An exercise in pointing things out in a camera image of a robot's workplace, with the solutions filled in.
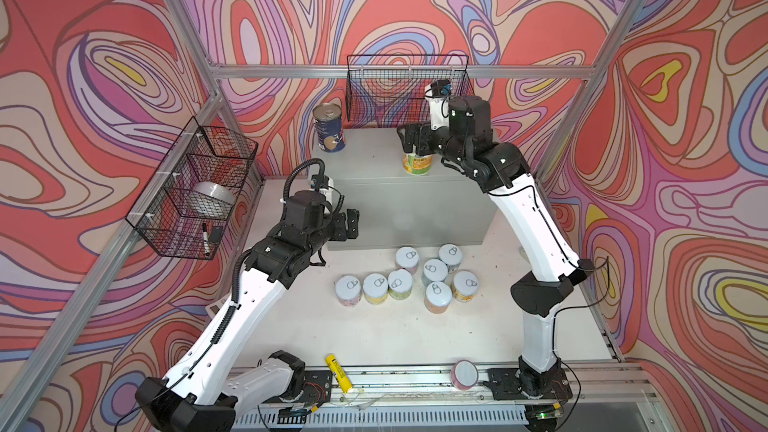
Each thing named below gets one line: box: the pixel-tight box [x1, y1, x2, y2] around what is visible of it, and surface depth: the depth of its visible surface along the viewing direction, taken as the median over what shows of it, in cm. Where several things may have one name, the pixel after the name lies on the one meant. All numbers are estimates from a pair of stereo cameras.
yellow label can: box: [363, 273, 389, 305], surface depth 87 cm
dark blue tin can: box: [312, 102, 345, 153], surface depth 75 cm
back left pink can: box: [395, 246, 420, 275], surface depth 93 cm
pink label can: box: [335, 275, 362, 307], surface depth 86 cm
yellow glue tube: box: [325, 354, 353, 394], surface depth 76 cm
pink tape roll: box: [450, 359, 479, 391], surface depth 73 cm
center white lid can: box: [421, 258, 449, 286], surface depth 90 cm
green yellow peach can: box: [403, 152, 433, 176], surface depth 73 cm
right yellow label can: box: [450, 270, 479, 302], surface depth 88 cm
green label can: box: [388, 269, 414, 301], surface depth 88 cm
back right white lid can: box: [439, 243, 463, 273], surface depth 93 cm
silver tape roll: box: [193, 181, 235, 218], surface depth 74 cm
